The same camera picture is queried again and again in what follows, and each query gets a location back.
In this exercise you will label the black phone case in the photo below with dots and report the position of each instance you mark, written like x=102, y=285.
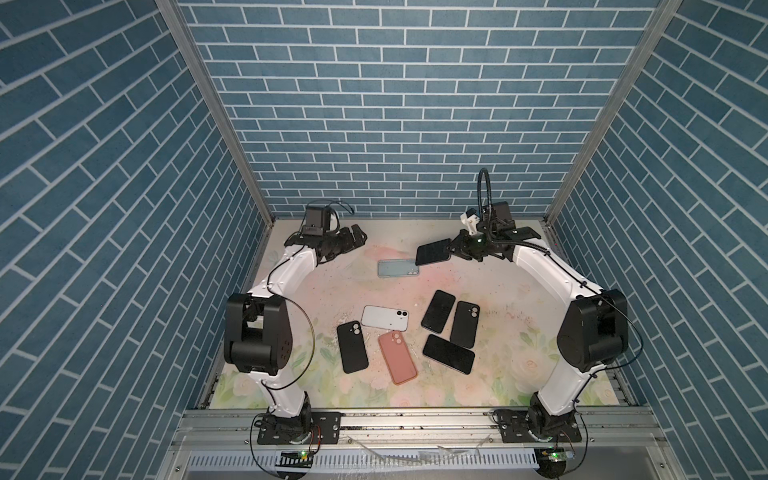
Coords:
x=352, y=347
x=465, y=324

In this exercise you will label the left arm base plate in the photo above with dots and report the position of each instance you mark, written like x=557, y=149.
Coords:
x=323, y=426

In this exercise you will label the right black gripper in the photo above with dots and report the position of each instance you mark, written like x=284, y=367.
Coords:
x=459, y=245

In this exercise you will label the aluminium front rail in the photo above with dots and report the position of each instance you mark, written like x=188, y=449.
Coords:
x=612, y=426

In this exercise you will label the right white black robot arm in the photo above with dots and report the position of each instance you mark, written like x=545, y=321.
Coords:
x=592, y=334

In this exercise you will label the pink phone case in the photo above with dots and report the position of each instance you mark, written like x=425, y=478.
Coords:
x=397, y=357

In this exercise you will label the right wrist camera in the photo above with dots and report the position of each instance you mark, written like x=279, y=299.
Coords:
x=470, y=220

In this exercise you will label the white phone case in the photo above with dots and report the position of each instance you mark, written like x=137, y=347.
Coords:
x=385, y=318

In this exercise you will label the black phone case right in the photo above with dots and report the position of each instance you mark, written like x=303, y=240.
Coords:
x=465, y=324

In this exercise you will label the white vented cable duct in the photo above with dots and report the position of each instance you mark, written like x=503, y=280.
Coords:
x=360, y=460

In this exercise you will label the black phone case left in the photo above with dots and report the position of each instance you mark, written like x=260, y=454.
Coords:
x=352, y=347

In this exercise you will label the black phone centre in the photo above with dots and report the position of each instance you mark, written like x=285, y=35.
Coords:
x=438, y=311

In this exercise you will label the black phone front right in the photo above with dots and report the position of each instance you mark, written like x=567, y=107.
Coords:
x=449, y=354

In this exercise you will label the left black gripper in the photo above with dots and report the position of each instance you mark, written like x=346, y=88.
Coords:
x=346, y=244

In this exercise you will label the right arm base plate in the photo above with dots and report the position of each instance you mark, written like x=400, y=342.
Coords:
x=535, y=425

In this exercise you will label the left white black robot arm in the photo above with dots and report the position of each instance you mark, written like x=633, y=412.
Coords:
x=258, y=338

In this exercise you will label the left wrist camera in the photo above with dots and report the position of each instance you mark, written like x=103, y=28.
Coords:
x=317, y=220

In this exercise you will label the black phone screen up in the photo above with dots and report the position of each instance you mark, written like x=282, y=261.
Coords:
x=433, y=252

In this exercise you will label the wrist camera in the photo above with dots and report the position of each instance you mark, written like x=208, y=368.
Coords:
x=470, y=220
x=317, y=220

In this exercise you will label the black phone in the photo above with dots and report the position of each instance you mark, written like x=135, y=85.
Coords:
x=438, y=311
x=449, y=354

